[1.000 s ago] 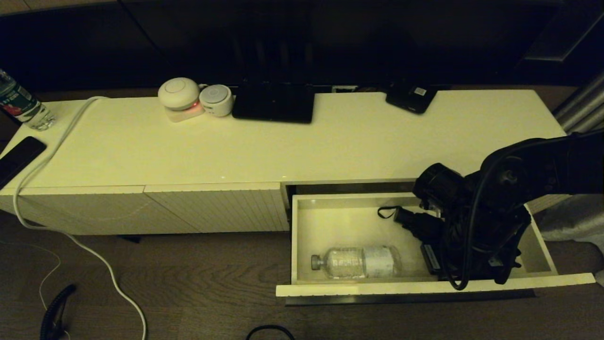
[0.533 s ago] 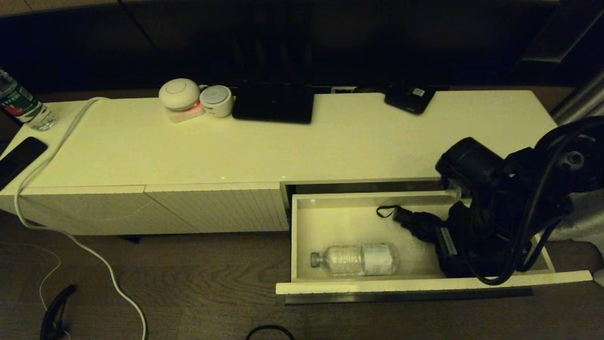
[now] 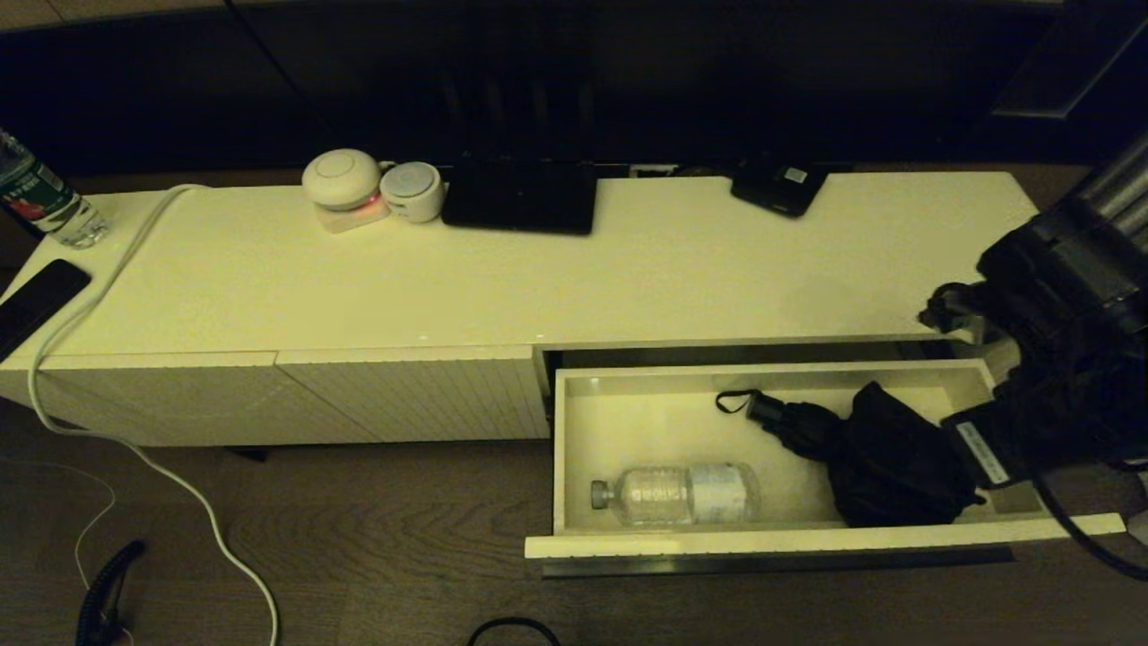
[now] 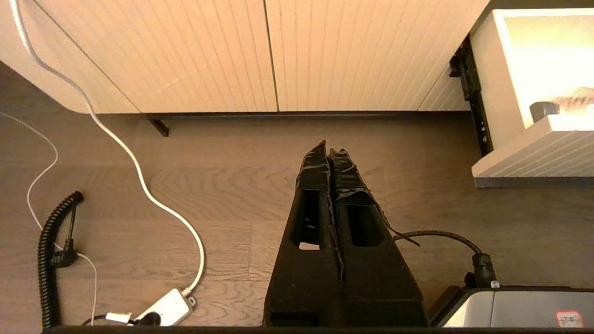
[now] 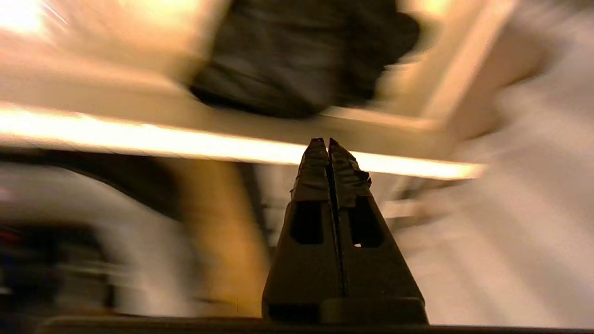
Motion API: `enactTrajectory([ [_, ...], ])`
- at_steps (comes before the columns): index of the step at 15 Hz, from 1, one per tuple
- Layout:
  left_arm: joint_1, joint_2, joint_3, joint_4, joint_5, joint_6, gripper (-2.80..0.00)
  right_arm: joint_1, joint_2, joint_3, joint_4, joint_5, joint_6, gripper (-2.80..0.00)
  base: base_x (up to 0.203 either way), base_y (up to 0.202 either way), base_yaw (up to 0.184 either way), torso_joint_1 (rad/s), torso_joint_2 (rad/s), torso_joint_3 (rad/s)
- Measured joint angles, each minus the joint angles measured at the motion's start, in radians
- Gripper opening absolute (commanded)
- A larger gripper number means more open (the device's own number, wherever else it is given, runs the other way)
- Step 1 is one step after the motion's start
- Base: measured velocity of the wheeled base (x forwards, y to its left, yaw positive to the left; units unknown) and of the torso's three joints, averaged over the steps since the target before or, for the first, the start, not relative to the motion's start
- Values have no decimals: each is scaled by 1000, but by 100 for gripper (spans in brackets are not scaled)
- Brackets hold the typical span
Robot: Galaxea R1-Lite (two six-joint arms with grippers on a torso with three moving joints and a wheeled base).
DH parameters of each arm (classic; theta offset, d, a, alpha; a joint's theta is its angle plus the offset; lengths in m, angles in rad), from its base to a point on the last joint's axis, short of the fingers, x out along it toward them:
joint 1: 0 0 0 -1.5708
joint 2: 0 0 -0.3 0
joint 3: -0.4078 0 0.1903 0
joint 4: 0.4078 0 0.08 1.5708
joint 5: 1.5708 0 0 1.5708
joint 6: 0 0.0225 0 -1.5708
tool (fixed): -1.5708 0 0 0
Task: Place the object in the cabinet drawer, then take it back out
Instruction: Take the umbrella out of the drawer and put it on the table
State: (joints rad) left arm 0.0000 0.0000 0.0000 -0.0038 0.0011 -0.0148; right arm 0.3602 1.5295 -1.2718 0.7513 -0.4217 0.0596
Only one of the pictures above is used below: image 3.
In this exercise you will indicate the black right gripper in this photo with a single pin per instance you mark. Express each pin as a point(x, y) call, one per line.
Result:
point(1040, 431)

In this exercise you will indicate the black umbrella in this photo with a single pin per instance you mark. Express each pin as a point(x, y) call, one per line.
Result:
point(897, 467)

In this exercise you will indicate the clear water bottle grey cap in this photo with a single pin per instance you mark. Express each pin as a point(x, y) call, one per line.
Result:
point(673, 493)

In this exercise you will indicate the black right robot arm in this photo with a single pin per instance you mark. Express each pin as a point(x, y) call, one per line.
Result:
point(1067, 287)

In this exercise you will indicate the white low cabinet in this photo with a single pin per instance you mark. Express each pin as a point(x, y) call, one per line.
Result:
point(359, 287)

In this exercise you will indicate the small black set-top box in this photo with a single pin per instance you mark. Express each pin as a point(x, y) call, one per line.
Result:
point(778, 188)

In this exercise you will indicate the white power strip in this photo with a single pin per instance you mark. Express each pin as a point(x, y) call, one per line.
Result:
point(653, 170)

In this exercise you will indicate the large black box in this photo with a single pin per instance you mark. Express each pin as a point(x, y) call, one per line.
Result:
point(520, 202)

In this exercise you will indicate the small white round speaker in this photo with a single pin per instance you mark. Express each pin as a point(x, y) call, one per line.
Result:
point(411, 191)

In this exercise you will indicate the white flat charging base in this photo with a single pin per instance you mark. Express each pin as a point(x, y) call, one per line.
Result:
point(352, 221)

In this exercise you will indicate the white dome shaped device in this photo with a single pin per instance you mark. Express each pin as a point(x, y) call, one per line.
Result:
point(341, 179)

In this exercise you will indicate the black smartphone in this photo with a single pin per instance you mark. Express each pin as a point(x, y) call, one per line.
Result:
point(36, 301)

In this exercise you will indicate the water bottle with green label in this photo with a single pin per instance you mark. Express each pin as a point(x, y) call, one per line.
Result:
point(36, 193)

